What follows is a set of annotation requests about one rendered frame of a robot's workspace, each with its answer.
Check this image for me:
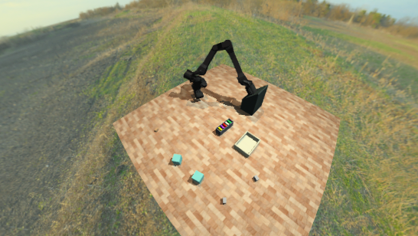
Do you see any teal cube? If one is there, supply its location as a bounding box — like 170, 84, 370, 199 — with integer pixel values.
191, 170, 204, 184
172, 154, 182, 165

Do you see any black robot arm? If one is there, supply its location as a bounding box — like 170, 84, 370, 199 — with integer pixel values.
183, 40, 258, 96

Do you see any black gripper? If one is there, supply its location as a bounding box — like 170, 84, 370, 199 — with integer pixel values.
190, 80, 204, 99

